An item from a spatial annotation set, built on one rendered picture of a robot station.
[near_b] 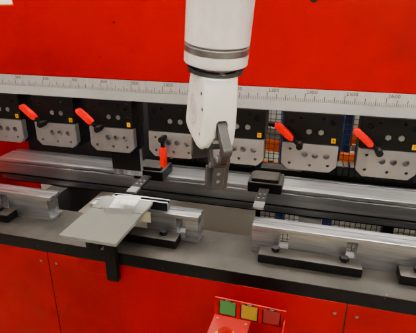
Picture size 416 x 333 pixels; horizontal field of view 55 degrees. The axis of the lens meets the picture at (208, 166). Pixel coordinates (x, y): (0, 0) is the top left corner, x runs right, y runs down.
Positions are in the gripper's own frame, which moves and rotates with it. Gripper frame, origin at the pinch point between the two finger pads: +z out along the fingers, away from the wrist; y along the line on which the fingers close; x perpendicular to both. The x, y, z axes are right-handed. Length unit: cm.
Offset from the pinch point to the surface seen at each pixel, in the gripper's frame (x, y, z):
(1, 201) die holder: -54, -85, 61
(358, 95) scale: 48, -34, 3
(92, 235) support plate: -20, -42, 46
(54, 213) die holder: -35, -78, 63
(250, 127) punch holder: 25, -45, 16
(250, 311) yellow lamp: 21, -18, 59
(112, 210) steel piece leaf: -14, -53, 46
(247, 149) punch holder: 24, -44, 23
